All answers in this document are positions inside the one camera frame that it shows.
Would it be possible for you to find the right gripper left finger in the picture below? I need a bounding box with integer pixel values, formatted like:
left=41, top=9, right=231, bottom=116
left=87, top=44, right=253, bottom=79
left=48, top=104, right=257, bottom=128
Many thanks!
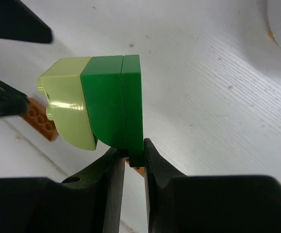
left=0, top=148, right=124, bottom=233

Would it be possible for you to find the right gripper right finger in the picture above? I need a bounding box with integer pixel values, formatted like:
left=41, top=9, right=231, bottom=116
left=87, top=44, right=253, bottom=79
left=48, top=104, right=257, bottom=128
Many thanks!
left=144, top=138, right=281, bottom=233

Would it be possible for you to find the brown lego plate right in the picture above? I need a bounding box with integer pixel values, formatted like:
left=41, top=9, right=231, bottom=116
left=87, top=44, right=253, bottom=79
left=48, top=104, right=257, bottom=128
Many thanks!
left=20, top=98, right=58, bottom=142

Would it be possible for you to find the green and yellow lego stack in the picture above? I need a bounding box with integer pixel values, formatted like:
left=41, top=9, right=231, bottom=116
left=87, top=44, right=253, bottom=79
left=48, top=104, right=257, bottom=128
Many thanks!
left=37, top=54, right=144, bottom=167

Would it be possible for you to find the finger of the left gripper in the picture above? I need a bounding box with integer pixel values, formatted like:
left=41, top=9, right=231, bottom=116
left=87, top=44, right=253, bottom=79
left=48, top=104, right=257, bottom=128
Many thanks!
left=0, top=0, right=53, bottom=44
left=0, top=80, right=28, bottom=117

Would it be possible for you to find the orange lego brick front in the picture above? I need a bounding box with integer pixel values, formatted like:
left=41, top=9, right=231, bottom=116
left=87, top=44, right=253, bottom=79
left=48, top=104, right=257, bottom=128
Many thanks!
left=125, top=158, right=145, bottom=178

